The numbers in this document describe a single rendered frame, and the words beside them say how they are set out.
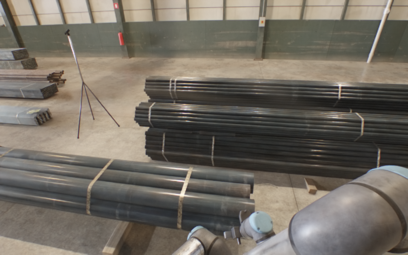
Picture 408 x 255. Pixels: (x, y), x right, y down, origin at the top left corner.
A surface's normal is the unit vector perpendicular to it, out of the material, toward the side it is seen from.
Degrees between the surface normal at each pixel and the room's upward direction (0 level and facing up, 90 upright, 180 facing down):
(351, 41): 90
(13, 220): 0
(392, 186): 5
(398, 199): 25
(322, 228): 52
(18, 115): 45
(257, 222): 20
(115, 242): 0
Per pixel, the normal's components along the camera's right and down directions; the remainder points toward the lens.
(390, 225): 0.05, -0.21
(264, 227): 0.11, -0.67
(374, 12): -0.17, 0.50
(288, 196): -0.02, -0.87
